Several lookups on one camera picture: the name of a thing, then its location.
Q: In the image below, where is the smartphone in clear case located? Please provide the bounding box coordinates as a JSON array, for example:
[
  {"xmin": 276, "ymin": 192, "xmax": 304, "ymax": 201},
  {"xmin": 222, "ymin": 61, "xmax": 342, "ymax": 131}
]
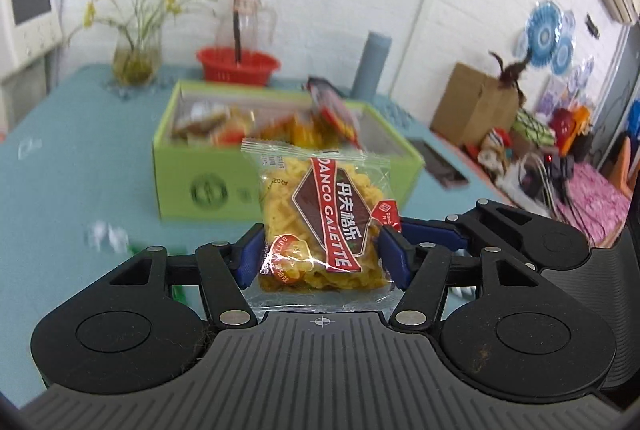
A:
[{"xmin": 408, "ymin": 139, "xmax": 469, "ymax": 190}]

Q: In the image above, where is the glass vase with yellow flowers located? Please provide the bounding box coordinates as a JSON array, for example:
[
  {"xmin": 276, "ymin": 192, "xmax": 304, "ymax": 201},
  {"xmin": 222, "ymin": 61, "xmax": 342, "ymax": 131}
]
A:
[{"xmin": 66, "ymin": 0, "xmax": 217, "ymax": 87}]

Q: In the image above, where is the grey cylindrical bottle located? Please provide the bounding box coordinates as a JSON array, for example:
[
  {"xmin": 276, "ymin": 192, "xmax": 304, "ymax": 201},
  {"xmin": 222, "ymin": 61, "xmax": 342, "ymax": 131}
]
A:
[{"xmin": 350, "ymin": 32, "xmax": 392, "ymax": 102}]

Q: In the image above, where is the yellow galette snack packet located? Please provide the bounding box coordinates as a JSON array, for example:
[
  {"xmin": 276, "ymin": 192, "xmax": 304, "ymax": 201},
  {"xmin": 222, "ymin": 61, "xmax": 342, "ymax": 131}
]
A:
[{"xmin": 241, "ymin": 139, "xmax": 400, "ymax": 294}]

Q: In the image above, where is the white water dispenser machine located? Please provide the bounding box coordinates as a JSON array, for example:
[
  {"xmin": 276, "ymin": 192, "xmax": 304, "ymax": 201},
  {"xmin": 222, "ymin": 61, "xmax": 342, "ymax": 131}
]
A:
[{"xmin": 0, "ymin": 0, "xmax": 63, "ymax": 80}]

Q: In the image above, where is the blue paper fan decoration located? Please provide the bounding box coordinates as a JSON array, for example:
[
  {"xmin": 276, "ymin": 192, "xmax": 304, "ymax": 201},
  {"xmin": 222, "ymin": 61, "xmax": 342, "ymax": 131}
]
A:
[{"xmin": 521, "ymin": 0, "xmax": 576, "ymax": 76}]

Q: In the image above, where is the yellow candy bag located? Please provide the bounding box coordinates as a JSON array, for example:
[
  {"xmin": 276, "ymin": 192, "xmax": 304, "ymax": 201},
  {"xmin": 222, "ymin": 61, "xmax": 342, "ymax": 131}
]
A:
[{"xmin": 257, "ymin": 114, "xmax": 324, "ymax": 149}]

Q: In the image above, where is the red orange snack bag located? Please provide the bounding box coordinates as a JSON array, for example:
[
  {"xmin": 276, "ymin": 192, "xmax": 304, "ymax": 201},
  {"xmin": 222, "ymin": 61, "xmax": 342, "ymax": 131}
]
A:
[{"xmin": 307, "ymin": 77, "xmax": 361, "ymax": 149}]

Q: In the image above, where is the green cardboard box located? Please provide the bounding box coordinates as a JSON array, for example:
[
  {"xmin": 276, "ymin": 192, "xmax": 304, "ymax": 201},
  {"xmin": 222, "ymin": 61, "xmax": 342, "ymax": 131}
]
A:
[{"xmin": 152, "ymin": 80, "xmax": 424, "ymax": 221}]

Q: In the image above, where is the clear glass pitcher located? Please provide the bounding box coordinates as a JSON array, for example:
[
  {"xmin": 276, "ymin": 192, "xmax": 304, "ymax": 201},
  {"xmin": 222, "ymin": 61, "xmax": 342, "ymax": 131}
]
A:
[{"xmin": 214, "ymin": 0, "xmax": 278, "ymax": 51}]

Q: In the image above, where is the black straw in pitcher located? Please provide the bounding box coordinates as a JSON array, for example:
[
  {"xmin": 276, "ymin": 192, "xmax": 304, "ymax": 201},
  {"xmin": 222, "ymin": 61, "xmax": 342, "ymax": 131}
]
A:
[{"xmin": 232, "ymin": 0, "xmax": 242, "ymax": 65}]

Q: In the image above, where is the brown cardboard box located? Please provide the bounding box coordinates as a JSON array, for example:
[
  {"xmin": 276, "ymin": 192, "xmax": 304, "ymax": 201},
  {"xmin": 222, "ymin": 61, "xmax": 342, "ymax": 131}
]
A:
[{"xmin": 431, "ymin": 62, "xmax": 520, "ymax": 146}]

